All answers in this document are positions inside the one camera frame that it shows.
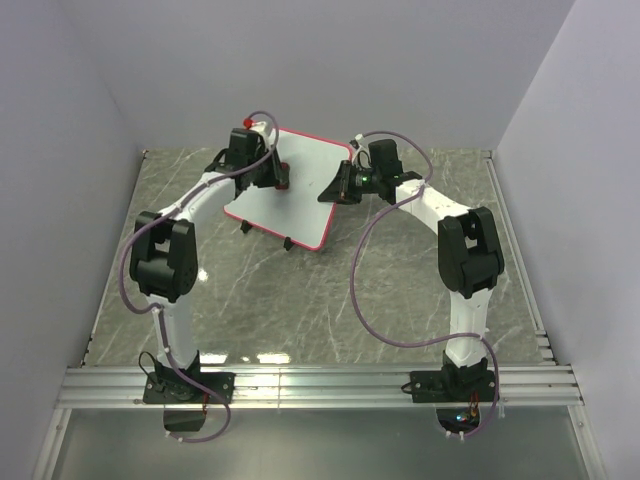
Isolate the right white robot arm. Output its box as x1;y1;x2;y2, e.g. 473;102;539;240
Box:
318;161;505;400

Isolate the black whiteboard foot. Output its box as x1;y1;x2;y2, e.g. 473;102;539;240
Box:
283;237;294;251
240;220;252;234

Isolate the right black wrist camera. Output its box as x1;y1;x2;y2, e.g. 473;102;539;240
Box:
368;139;403;177

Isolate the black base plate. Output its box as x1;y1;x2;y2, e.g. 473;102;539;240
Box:
142;371;235;405
400;365;499;404

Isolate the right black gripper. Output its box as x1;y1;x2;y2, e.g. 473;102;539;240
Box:
317;162;380;208

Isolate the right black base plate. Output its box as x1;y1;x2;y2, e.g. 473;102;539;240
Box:
400;365;499;404

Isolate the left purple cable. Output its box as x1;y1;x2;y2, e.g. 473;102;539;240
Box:
119;110;281;445

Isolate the black whiteboard foot right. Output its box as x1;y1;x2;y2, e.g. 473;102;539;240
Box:
283;237;294;251

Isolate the aluminium rail frame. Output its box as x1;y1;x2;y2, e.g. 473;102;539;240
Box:
36;150;606;479

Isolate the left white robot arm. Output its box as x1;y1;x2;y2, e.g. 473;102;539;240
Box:
119;143;286;402

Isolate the black whiteboard foot left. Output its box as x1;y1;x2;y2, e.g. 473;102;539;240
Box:
240;220;252;234

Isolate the purple cable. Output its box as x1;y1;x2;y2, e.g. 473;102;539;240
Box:
119;110;281;445
349;130;501;444

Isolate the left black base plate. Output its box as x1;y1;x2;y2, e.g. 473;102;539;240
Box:
142;371;235;405

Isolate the red-framed whiteboard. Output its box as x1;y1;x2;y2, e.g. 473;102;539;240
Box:
224;128;351;251

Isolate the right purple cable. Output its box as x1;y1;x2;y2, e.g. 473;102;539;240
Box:
349;130;501;444

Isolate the red black whiteboard eraser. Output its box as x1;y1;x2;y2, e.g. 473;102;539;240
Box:
274;162;290;190

